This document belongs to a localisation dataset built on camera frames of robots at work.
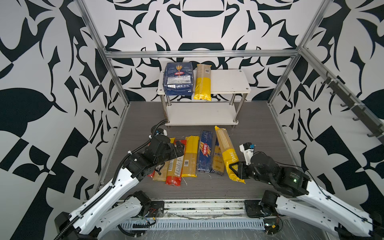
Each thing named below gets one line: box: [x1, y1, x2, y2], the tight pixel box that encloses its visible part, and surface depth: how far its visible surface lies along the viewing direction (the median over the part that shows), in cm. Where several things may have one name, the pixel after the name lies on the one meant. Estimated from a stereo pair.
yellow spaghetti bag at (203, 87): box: [193, 64, 212, 101], surface depth 81 cm
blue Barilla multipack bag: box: [163, 62, 194, 96], surface depth 76 cm
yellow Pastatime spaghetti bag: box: [214, 126, 246, 184], surface depth 74 cm
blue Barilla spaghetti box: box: [198, 130, 213, 173], surface depth 93 cm
